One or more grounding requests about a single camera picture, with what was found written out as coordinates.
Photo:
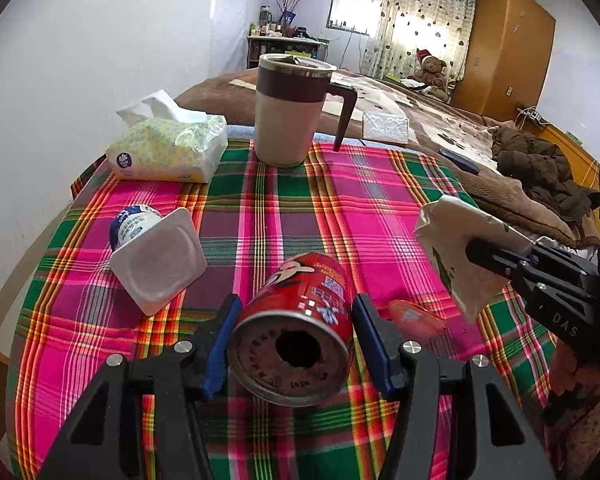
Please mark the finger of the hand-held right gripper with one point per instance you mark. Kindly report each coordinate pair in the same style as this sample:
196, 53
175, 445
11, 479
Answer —
495, 257

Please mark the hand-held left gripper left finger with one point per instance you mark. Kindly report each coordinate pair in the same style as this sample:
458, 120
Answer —
220, 350

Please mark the person's right forearm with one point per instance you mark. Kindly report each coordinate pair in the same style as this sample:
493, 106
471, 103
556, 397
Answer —
585, 420

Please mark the dark brown clothing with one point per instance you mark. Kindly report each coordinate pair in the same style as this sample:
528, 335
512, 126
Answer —
540, 170

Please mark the brown teddy bear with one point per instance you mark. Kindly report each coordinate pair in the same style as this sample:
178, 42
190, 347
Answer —
432, 72

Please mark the small red wrapper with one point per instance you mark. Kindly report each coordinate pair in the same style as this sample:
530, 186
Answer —
415, 316

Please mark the vase with dry branches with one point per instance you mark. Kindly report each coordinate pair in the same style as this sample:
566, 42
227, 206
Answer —
287, 0

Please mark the beige paper bag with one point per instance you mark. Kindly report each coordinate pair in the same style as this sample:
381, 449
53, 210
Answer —
445, 240

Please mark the brown patterned blanket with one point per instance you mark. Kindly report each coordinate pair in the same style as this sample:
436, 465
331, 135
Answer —
490, 195

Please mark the wooden wardrobe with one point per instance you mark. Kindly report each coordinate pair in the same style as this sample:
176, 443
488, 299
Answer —
505, 50

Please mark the row of small bottles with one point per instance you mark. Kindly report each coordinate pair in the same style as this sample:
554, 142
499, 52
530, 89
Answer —
270, 27

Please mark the heart patterned curtain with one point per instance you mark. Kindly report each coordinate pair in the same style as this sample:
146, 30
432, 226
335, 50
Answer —
420, 5

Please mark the pink green plaid tablecloth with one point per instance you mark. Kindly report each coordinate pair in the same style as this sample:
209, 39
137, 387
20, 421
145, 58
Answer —
370, 210

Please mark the yellow patterned tissue pack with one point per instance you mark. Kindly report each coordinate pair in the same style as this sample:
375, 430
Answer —
170, 150

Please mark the window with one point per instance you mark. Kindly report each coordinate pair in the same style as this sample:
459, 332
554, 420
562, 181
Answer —
352, 10

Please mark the wooden nightstand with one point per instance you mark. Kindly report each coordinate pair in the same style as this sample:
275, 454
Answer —
565, 145

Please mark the red metal can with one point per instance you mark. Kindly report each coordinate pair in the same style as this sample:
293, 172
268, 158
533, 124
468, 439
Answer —
310, 285

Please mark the white plastic wrapped pack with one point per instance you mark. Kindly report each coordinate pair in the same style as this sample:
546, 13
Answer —
385, 127

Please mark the white shelf unit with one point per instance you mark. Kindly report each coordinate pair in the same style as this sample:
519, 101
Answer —
260, 52

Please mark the white yogurt cup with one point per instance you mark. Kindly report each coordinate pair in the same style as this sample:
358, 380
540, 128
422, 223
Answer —
155, 260

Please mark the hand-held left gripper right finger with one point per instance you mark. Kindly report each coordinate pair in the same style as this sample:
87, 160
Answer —
375, 345

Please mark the dark blue phone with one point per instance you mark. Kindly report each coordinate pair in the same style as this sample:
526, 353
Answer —
457, 160

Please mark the brown beige lidded mug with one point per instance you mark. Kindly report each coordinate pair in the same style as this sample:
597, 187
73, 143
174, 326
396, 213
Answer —
285, 120

